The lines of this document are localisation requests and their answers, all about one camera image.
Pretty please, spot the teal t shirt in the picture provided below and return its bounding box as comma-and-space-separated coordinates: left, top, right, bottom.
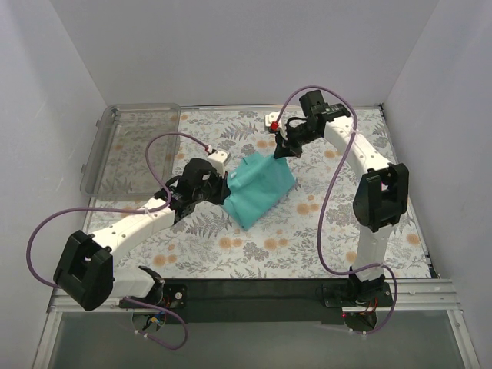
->
223, 151, 295, 231

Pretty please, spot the clear plastic bin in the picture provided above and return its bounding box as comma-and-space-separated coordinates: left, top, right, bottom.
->
80, 103, 181, 200

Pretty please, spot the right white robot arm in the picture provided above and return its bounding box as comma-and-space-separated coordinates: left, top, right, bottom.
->
265, 85, 409, 306

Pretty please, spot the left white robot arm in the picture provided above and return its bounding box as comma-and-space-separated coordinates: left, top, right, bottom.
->
54, 150, 231, 311

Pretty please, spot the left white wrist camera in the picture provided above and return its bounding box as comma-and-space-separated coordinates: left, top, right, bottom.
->
207, 149, 231, 172

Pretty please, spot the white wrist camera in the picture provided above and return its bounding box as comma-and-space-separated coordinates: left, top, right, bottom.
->
207, 149, 231, 172
264, 111, 288, 140

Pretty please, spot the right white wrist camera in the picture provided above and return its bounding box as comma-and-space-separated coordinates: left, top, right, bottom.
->
264, 111, 288, 140

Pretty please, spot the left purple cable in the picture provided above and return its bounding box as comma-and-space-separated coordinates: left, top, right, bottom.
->
27, 131, 214, 351

